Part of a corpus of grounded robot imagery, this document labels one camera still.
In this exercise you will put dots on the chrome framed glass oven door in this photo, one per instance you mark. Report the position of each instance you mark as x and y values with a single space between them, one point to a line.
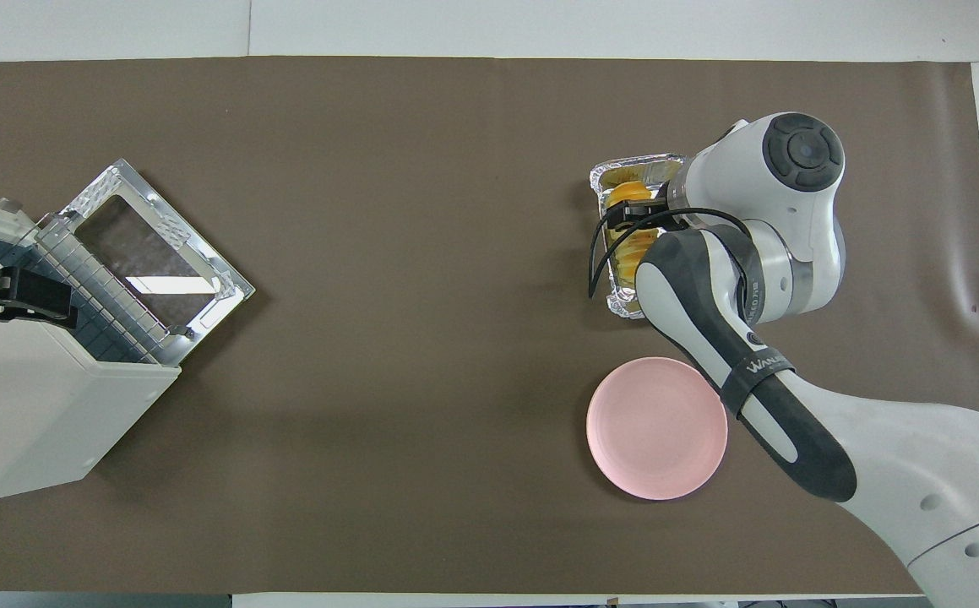
138 245

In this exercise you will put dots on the sliced golden bread loaf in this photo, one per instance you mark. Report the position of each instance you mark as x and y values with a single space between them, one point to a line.
628 192

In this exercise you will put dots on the round pink plate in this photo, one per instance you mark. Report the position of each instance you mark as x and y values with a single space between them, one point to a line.
649 431

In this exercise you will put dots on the aluminium foil baking tray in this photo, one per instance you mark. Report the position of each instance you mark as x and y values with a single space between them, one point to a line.
603 176

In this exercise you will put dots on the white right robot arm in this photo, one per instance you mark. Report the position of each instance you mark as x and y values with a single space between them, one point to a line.
793 211

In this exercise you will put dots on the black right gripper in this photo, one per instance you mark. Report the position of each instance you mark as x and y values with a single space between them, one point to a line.
637 214

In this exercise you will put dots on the white toaster oven body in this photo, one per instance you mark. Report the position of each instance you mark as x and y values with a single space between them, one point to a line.
24 397

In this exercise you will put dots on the large brown table mat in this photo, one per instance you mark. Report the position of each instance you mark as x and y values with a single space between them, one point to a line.
421 253

